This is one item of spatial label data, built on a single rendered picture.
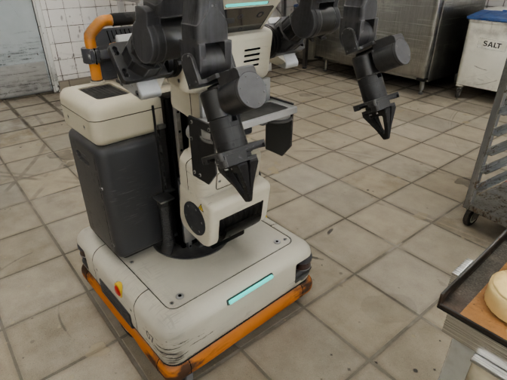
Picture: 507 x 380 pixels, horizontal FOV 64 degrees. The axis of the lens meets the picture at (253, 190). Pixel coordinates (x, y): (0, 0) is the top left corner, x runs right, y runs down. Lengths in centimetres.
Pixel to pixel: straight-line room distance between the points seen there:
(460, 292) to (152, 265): 111
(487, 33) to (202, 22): 371
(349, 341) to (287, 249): 38
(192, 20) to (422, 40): 363
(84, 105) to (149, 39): 46
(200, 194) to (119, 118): 31
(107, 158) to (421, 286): 128
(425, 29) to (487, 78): 69
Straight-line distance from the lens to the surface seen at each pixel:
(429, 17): 419
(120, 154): 123
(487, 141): 203
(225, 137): 70
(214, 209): 109
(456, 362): 51
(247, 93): 64
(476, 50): 430
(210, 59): 71
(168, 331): 120
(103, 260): 147
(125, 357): 151
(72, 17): 457
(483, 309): 38
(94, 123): 118
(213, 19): 70
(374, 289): 174
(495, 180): 225
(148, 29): 79
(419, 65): 425
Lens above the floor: 114
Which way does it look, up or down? 29 degrees down
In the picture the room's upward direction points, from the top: straight up
